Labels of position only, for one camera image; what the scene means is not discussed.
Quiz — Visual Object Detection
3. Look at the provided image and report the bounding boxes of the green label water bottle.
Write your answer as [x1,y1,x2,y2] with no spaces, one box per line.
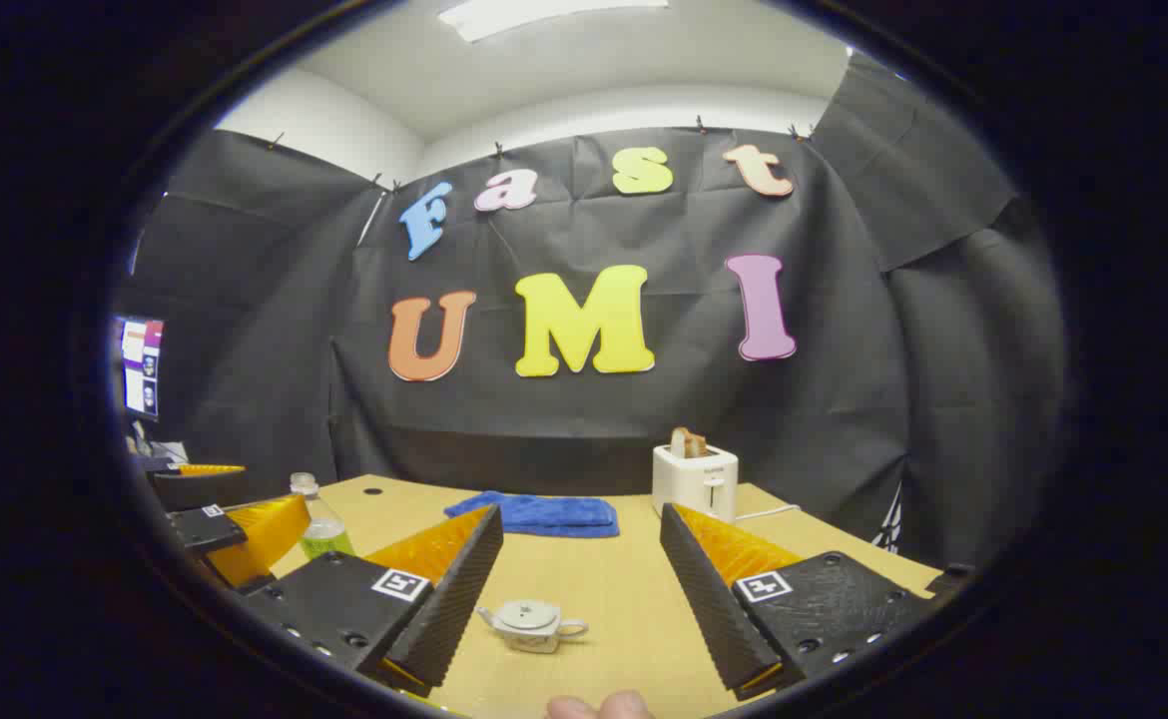
[290,472,357,560]

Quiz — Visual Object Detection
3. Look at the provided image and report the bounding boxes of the blue folded towel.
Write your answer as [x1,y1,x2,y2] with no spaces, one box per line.
[442,489,621,540]

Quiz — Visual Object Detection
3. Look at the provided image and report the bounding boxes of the white toaster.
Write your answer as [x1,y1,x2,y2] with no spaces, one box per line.
[651,442,741,523]

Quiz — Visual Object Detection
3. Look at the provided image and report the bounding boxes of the black backdrop cloth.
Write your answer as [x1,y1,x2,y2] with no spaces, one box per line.
[110,50,1069,570]

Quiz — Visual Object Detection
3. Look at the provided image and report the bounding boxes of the white ceramic teacup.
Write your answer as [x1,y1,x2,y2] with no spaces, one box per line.
[476,599,590,655]

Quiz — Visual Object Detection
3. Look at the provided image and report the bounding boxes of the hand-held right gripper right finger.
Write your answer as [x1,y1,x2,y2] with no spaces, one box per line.
[659,502,944,702]

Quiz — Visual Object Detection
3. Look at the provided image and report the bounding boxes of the computer monitor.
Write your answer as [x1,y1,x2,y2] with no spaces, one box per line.
[113,315,166,420]

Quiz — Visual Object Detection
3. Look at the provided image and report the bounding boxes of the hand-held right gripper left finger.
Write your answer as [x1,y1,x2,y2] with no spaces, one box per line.
[235,504,505,698]

